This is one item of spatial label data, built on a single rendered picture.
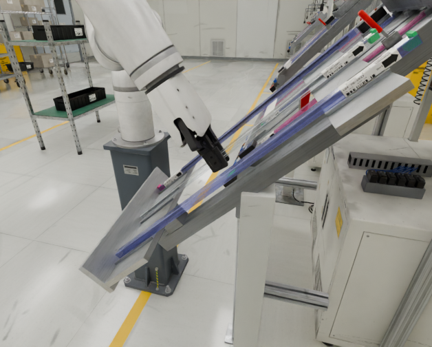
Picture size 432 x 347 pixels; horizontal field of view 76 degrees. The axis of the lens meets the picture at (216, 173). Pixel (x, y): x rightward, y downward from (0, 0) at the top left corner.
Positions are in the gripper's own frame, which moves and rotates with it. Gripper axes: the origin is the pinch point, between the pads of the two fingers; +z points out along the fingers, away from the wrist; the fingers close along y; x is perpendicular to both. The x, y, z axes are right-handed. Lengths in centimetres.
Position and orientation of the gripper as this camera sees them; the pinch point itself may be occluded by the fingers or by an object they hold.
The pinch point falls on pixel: (216, 157)
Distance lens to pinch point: 48.9
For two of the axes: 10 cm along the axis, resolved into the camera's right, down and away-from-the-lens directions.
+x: 8.3, -4.2, -3.7
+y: -1.5, 4.7, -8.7
